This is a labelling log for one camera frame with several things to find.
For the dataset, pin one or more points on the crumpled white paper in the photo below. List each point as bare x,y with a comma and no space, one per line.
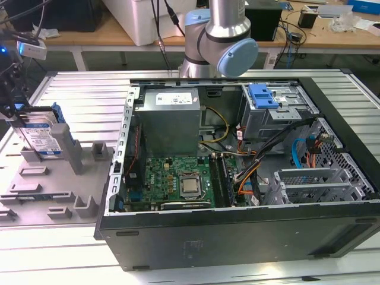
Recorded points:
49,33

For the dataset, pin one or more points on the wooden desk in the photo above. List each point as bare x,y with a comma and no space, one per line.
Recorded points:
98,37

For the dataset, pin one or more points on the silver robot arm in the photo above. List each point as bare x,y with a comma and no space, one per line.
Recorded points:
225,26

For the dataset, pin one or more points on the small black box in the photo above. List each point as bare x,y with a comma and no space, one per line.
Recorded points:
307,19

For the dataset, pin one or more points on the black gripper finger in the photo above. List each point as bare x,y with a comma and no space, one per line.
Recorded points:
20,115

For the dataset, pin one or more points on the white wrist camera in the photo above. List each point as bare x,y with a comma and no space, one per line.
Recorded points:
32,50

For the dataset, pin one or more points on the grey parts rack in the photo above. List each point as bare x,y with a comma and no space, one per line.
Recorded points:
89,184

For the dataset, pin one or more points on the blue cardboard box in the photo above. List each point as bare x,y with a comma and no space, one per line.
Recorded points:
365,4

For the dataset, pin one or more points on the grey power supply unit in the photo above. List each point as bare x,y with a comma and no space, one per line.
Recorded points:
166,133

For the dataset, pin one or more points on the clear plastic bag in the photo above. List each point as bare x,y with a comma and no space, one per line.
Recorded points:
344,23

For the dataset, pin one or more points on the silver CPU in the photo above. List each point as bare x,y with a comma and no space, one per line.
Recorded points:
190,185

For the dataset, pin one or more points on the white plastic box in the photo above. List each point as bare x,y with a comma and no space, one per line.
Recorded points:
139,26

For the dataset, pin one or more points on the blue drive latch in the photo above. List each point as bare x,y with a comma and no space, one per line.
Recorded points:
261,98

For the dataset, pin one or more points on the black graphics card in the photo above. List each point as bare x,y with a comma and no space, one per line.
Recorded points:
184,205

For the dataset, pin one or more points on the black PC case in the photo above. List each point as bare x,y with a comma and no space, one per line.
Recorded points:
237,243

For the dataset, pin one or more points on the large black box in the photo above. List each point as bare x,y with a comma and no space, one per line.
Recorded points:
262,23

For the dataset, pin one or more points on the CPU socket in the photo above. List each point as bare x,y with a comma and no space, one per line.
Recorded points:
179,190

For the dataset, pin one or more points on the hard disk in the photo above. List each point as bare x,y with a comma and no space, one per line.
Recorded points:
41,142

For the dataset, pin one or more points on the green motherboard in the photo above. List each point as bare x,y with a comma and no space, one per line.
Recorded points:
160,175

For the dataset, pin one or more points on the metal optical drive cage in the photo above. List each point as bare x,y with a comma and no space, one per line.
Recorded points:
267,124

